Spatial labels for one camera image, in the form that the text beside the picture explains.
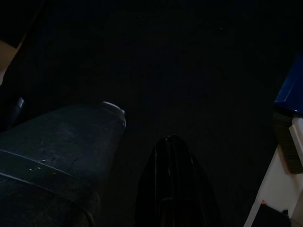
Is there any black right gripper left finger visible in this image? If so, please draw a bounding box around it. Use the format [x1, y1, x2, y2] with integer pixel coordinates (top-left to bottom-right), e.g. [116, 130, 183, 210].
[135, 135, 171, 227]

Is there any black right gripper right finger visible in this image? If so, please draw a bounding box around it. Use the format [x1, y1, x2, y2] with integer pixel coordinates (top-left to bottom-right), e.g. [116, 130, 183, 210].
[169, 135, 223, 227]

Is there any white panel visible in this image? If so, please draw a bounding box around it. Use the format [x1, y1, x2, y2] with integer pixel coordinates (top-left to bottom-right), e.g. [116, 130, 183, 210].
[243, 115, 303, 227]

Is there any dark grey foam block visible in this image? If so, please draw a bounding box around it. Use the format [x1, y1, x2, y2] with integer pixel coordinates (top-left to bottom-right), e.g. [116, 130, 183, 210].
[272, 112, 303, 175]

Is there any blue box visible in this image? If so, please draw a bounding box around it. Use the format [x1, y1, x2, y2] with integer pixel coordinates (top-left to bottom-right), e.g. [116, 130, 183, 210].
[274, 52, 303, 114]

